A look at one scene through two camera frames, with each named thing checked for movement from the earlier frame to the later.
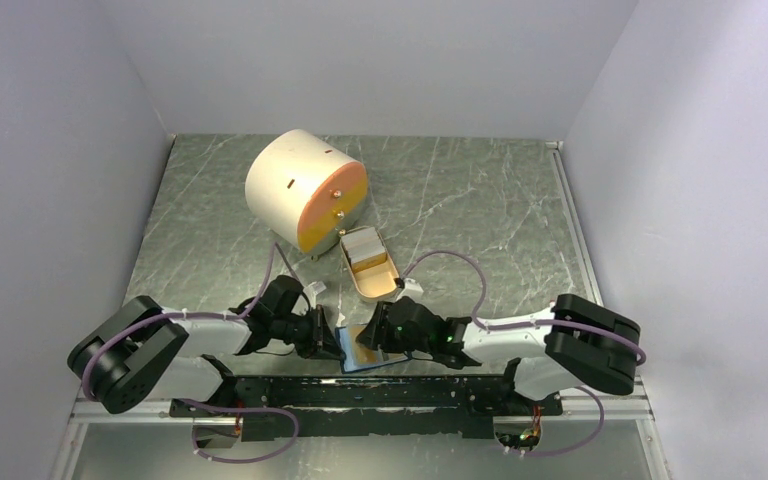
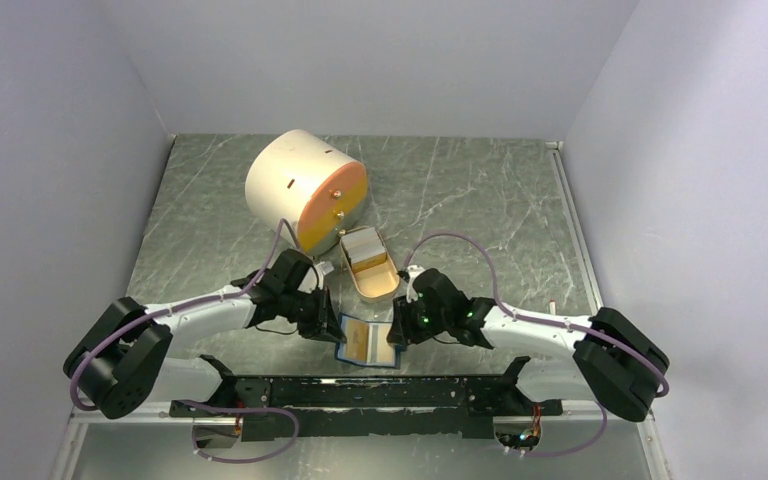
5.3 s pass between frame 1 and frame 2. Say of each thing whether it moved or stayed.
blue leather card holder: moved
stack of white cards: stayed
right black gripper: moved
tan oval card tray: stayed
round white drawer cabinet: stayed
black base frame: stayed
